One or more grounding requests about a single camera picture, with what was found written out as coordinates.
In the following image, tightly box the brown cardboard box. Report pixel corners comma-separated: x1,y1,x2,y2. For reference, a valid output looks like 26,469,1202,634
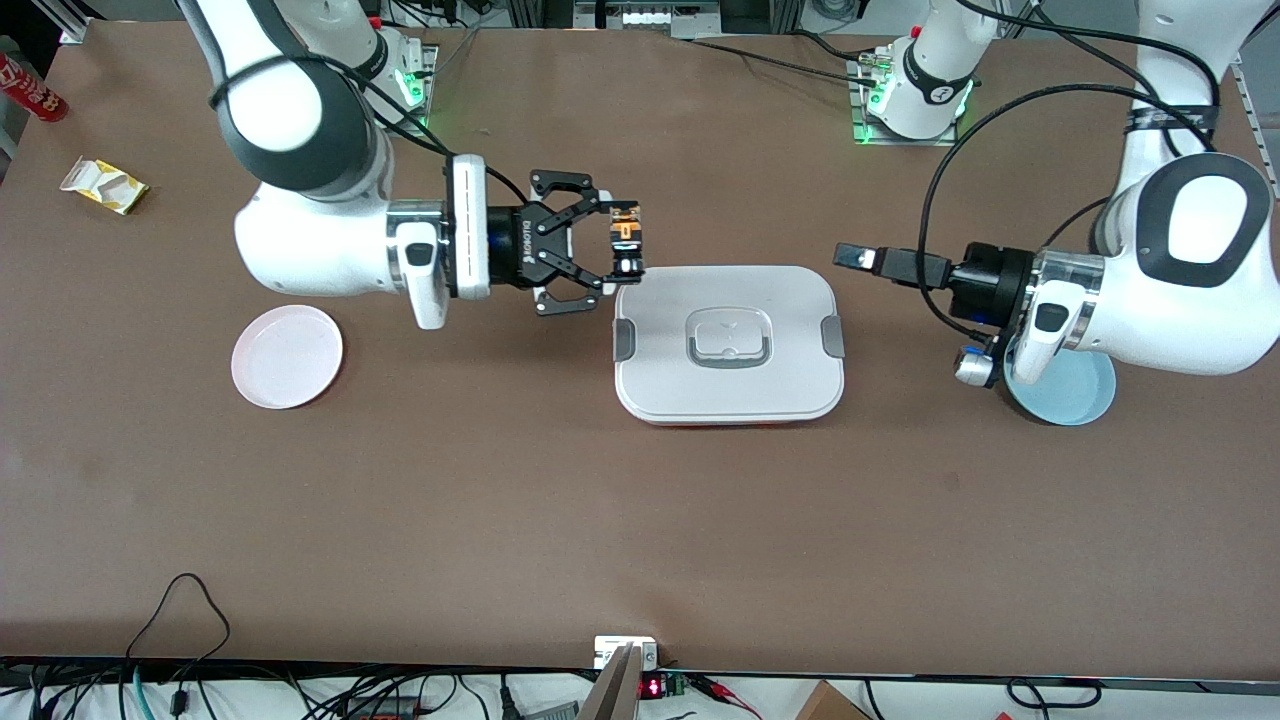
795,680,873,720

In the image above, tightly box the light blue round plate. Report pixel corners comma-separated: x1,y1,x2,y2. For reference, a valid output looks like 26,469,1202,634
1003,350,1117,427

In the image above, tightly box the grey power strip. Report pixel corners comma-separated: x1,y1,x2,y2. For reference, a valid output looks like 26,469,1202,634
574,0,723,33

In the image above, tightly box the pink round plate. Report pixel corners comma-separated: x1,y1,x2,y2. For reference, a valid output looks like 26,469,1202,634
231,305,344,410

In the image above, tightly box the small white device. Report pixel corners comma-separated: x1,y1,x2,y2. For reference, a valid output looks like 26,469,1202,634
594,636,658,670

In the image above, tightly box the grey metal profile bar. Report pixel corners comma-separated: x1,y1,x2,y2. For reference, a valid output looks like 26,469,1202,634
578,645,642,720

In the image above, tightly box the yellow snack packet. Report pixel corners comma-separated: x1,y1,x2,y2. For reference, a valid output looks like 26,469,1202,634
60,157,149,216

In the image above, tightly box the red and black clip lead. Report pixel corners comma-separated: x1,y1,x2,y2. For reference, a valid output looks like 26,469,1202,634
688,674,763,719

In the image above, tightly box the red can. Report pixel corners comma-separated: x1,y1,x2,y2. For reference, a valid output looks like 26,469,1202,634
0,52,69,123

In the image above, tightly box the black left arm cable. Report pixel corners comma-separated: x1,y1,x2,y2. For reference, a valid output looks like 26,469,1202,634
918,0,1219,337

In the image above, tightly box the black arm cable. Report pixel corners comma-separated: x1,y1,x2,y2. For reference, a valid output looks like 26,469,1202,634
208,50,528,209
918,0,1219,337

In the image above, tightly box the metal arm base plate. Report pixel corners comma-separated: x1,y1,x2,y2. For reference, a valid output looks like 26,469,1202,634
370,45,439,138
850,55,959,147

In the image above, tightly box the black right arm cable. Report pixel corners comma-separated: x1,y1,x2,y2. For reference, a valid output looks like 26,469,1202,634
208,50,528,209

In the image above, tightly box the white box with grey handle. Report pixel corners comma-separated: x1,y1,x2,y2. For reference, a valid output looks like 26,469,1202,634
613,265,846,428

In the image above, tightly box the black cable across table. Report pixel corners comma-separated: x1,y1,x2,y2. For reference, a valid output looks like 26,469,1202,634
688,38,883,79

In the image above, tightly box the thin black looped cable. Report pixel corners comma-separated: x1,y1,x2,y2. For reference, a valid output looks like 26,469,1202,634
123,573,232,669

